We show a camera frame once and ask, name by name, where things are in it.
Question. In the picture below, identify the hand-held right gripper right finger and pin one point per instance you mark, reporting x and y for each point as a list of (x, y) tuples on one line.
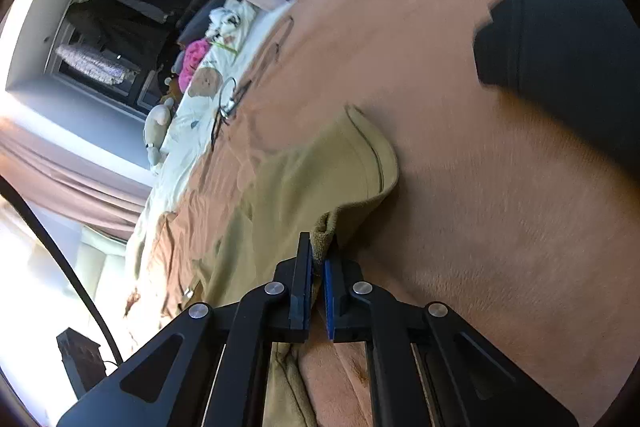
[(328, 302)]

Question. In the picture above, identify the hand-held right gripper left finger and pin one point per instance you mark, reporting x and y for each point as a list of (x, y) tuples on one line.
[(300, 297)]

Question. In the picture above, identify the khaki garment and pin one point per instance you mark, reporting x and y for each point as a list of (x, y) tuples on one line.
[(310, 177)]

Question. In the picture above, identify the brown blanket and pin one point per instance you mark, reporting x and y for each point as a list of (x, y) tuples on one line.
[(500, 207)]

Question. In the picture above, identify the cream duvet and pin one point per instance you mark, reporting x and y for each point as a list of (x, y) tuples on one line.
[(175, 142)]

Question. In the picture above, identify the small silver device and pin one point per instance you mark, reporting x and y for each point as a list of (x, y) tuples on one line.
[(227, 107)]

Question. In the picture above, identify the cream headboard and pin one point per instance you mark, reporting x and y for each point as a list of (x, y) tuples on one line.
[(95, 267)]

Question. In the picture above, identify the cream plush toy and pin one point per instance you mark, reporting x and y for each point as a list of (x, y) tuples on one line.
[(157, 122)]

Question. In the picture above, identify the dark box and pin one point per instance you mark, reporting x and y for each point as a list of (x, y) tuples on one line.
[(77, 357)]

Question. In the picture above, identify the bear print pillow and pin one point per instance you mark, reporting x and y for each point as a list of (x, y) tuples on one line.
[(207, 82)]

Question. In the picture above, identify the brown plush toy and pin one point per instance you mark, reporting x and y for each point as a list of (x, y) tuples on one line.
[(170, 92)]

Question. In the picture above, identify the pink plush cloth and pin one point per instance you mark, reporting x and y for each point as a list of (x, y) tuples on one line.
[(195, 57)]

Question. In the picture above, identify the black and white cloth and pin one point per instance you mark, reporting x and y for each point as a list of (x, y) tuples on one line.
[(225, 19)]

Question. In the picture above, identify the dark grey pillow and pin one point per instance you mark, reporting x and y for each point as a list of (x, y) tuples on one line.
[(197, 24)]

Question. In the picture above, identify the dark wardrobe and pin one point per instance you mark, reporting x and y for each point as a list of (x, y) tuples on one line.
[(100, 22)]

